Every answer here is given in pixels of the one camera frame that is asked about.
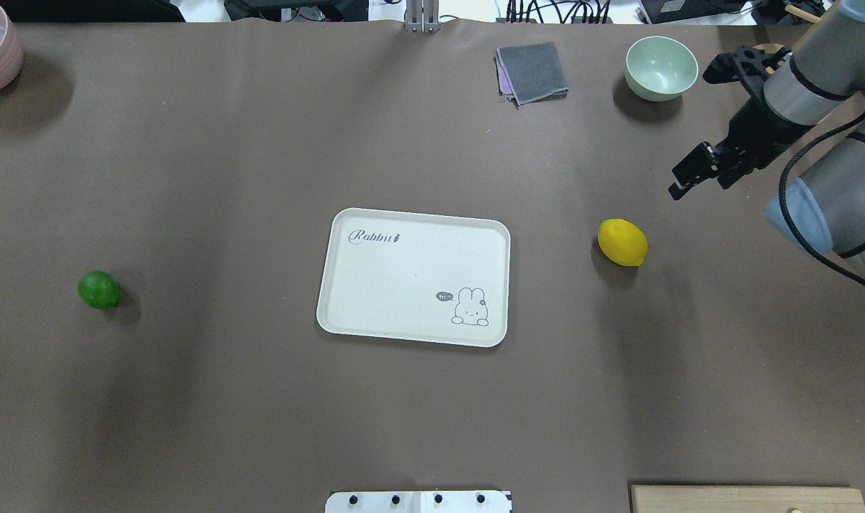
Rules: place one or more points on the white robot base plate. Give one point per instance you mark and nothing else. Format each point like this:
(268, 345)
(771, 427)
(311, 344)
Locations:
(421, 501)

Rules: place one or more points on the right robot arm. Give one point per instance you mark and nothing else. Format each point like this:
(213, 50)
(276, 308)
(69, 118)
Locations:
(820, 202)

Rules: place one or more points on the wooden cutting board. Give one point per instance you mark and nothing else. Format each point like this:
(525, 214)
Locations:
(646, 498)

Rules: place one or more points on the aluminium frame post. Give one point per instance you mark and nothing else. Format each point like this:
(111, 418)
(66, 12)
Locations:
(422, 16)

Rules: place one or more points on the mint green bowl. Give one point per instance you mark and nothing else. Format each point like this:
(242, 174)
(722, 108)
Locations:
(659, 69)

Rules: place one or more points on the white rabbit tray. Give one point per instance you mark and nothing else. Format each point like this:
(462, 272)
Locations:
(416, 277)

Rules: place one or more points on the wooden mug tree stand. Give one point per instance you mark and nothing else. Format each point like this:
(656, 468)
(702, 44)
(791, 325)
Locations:
(810, 13)

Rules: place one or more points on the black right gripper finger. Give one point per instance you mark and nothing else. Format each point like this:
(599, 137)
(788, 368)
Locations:
(684, 181)
(704, 157)

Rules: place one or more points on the yellow lemon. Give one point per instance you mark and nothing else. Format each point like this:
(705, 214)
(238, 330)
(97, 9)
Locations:
(622, 242)

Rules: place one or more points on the green lime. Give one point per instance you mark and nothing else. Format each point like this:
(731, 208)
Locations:
(99, 290)

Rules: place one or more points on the grey folded cloth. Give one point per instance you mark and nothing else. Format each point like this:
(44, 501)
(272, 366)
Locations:
(530, 73)

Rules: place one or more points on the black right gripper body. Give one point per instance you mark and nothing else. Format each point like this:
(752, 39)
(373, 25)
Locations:
(762, 132)

